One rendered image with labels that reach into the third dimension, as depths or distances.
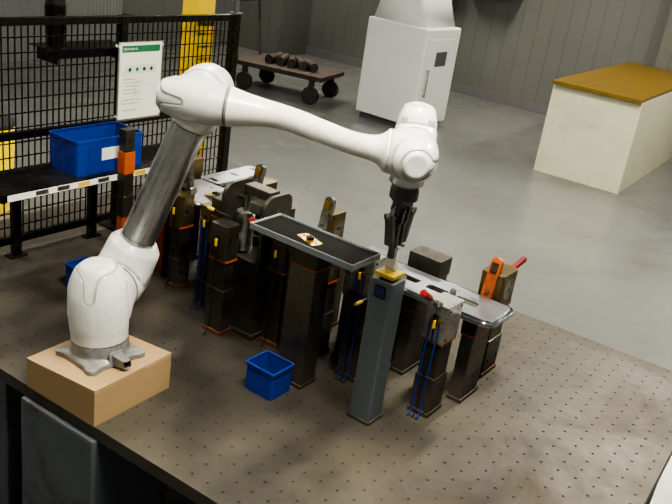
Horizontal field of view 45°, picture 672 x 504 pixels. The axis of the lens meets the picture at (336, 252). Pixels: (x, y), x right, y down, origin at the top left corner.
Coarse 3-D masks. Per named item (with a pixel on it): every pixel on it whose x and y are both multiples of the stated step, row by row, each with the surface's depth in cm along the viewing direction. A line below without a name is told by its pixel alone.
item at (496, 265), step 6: (498, 258) 251; (492, 264) 252; (498, 264) 251; (492, 270) 252; (498, 270) 251; (486, 276) 254; (492, 276) 253; (486, 282) 254; (492, 282) 253; (486, 288) 254; (492, 288) 253; (486, 294) 254; (492, 294) 253
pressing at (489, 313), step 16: (208, 192) 303; (416, 272) 260; (416, 288) 249; (448, 288) 252; (464, 288) 255; (464, 304) 243; (480, 304) 245; (496, 304) 246; (480, 320) 234; (496, 320) 237
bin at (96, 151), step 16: (64, 128) 297; (80, 128) 303; (96, 128) 309; (112, 128) 315; (64, 144) 289; (80, 144) 285; (96, 144) 291; (112, 144) 297; (64, 160) 291; (80, 160) 288; (96, 160) 294; (112, 160) 300; (80, 176) 290
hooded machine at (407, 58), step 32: (384, 0) 840; (416, 0) 818; (448, 0) 851; (384, 32) 844; (416, 32) 821; (448, 32) 843; (384, 64) 853; (416, 64) 829; (448, 64) 864; (384, 96) 862; (416, 96) 838; (448, 96) 889
